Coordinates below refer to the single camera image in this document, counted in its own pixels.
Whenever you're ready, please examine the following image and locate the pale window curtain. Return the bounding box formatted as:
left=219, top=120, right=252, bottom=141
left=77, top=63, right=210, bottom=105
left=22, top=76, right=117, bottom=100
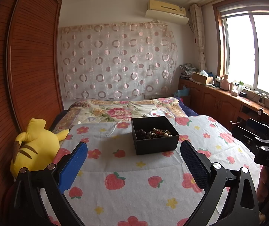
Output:
left=190, top=3, right=208, bottom=72

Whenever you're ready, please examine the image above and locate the dark blue bed sheet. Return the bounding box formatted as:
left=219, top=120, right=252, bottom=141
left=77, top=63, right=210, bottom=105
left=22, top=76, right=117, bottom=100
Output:
left=174, top=96, right=199, bottom=117

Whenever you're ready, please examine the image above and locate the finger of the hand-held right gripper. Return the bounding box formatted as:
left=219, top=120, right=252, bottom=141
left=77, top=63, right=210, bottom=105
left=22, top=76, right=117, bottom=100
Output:
left=232, top=125, right=264, bottom=150
left=245, top=118, right=269, bottom=137

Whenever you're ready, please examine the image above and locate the blue cloth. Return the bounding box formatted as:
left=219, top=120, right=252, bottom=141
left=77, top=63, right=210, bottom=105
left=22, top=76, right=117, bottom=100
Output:
left=174, top=86, right=191, bottom=97

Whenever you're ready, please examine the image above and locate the wooden sideboard cabinet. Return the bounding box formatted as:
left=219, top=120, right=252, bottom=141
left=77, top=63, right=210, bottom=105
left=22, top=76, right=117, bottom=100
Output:
left=178, top=78, right=269, bottom=137

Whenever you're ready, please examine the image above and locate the yellow plush toy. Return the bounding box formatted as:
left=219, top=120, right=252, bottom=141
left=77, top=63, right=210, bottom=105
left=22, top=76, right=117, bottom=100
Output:
left=9, top=118, right=69, bottom=177

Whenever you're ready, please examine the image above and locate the wooden bead bracelet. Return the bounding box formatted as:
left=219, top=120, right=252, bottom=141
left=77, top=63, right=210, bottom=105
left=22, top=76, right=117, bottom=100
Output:
left=134, top=128, right=154, bottom=140

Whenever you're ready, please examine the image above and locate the white pearl necklace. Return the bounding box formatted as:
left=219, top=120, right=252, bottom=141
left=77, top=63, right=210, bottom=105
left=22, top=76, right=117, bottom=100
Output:
left=152, top=128, right=174, bottom=137

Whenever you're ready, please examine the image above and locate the wooden frame window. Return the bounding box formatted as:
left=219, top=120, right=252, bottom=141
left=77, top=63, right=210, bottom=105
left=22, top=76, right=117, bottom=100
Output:
left=213, top=0, right=269, bottom=102

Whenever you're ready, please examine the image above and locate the strawberry print blanket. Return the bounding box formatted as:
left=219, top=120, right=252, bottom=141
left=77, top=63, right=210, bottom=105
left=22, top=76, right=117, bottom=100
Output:
left=46, top=115, right=261, bottom=226

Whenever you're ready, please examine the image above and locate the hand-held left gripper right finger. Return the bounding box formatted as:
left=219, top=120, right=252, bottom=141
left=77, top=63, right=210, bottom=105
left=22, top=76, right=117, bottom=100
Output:
left=180, top=140, right=260, bottom=226

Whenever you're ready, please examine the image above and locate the wooden slatted wardrobe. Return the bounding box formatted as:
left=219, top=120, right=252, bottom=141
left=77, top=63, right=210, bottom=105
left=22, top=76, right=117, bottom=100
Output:
left=0, top=0, right=65, bottom=208

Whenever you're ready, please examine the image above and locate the black cardboard box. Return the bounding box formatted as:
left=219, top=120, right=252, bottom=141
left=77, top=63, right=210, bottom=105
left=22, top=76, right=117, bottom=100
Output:
left=131, top=116, right=180, bottom=156

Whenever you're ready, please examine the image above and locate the wall air conditioner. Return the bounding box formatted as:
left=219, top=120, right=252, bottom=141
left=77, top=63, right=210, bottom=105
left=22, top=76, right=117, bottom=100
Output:
left=144, top=0, right=189, bottom=24

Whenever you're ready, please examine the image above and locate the pile of folded clothes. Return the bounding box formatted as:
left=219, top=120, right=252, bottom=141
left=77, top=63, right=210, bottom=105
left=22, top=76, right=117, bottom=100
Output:
left=180, top=63, right=199, bottom=79

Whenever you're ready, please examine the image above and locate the open cardboard box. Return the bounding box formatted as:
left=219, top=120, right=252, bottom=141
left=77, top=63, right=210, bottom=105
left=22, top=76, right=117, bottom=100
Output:
left=192, top=71, right=214, bottom=85

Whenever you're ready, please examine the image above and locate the circle pattern sheer curtain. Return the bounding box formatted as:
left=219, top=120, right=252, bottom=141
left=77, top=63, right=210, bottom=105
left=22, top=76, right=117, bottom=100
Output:
left=58, top=22, right=179, bottom=100

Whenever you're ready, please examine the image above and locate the pink ceramic jar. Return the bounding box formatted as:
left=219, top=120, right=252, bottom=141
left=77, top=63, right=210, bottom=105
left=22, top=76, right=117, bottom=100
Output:
left=220, top=74, right=230, bottom=90

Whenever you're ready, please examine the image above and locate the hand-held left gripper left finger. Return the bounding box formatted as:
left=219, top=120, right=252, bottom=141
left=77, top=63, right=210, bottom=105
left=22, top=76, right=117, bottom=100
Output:
left=8, top=142, right=88, bottom=226

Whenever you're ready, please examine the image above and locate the floral quilt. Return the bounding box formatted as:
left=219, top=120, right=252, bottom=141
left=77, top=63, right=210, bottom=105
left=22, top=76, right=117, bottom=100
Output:
left=52, top=97, right=189, bottom=134

